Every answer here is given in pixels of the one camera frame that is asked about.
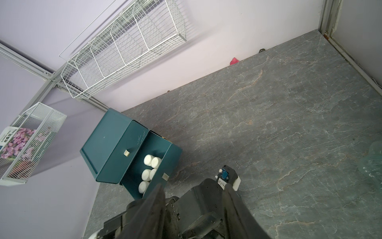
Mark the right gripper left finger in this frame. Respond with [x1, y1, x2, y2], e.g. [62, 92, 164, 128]
[118, 184, 166, 239]

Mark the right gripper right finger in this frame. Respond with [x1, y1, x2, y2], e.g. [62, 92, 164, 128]
[222, 184, 270, 239]

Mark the white paint can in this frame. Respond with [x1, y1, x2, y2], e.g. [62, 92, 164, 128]
[141, 169, 151, 182]
[138, 181, 150, 194]
[149, 168, 157, 180]
[151, 157, 162, 169]
[144, 154, 154, 166]

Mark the teal drawer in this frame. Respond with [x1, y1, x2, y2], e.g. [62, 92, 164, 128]
[120, 130, 182, 200]

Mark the teal drawer cabinet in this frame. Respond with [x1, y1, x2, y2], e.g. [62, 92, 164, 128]
[80, 108, 149, 184]

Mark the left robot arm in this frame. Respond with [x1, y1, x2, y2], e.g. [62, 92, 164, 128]
[90, 178, 225, 239]

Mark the purple flower seed packet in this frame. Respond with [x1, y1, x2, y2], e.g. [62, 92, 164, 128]
[1, 128, 48, 160]

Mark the small pink object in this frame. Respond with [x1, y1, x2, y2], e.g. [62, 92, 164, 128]
[230, 57, 239, 65]

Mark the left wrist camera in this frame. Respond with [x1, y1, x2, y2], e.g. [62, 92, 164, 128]
[215, 165, 241, 191]

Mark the small white wire basket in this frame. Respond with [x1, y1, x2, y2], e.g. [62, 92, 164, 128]
[1, 102, 67, 186]

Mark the long white wire basket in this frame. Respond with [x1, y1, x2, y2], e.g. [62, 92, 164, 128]
[61, 1, 187, 99]

